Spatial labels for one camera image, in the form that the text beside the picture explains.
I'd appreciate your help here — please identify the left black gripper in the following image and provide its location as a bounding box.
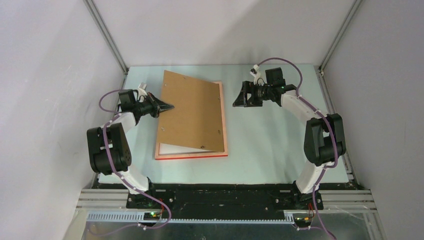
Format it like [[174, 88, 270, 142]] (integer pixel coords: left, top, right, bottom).
[[133, 92, 174, 119]]

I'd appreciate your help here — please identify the colourful printed photo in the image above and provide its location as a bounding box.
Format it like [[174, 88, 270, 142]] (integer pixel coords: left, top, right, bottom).
[[158, 143, 211, 155]]

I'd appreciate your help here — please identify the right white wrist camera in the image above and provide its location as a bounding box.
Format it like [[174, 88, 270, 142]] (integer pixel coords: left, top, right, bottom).
[[250, 64, 265, 86]]

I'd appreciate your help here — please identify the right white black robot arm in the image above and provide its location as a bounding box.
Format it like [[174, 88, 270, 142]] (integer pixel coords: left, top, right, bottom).
[[232, 64, 346, 209]]

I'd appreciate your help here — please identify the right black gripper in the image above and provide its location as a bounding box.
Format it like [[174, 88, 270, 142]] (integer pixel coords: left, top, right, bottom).
[[232, 81, 272, 108]]

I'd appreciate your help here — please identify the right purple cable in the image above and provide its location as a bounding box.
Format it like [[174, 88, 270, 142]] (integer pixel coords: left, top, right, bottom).
[[257, 57, 340, 240]]

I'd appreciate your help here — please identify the aluminium front rail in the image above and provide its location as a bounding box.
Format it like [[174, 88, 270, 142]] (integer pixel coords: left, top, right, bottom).
[[76, 189, 378, 224]]

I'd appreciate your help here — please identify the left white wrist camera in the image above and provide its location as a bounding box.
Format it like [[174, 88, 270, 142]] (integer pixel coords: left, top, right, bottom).
[[137, 82, 147, 99]]

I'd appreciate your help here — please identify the brown cardboard backing board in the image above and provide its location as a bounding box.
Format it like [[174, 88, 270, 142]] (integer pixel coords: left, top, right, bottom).
[[156, 70, 225, 152]]

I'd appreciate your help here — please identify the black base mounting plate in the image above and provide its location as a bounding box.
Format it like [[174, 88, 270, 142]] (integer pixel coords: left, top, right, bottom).
[[126, 183, 323, 215]]

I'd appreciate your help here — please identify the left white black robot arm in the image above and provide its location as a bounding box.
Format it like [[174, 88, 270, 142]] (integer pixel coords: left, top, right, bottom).
[[86, 89, 174, 208]]

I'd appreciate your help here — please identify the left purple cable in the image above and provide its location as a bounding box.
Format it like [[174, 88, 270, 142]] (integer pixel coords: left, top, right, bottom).
[[98, 89, 172, 230]]

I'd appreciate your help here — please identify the orange wooden picture frame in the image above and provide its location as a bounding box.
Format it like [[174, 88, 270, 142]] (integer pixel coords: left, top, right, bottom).
[[154, 81, 228, 160]]

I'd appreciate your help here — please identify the purple cable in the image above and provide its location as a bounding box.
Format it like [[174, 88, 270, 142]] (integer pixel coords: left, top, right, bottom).
[[98, 89, 172, 230], [257, 57, 340, 240]]

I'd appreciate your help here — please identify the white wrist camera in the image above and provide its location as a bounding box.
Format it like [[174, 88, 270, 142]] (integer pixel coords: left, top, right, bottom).
[[137, 82, 147, 99], [250, 64, 265, 86]]

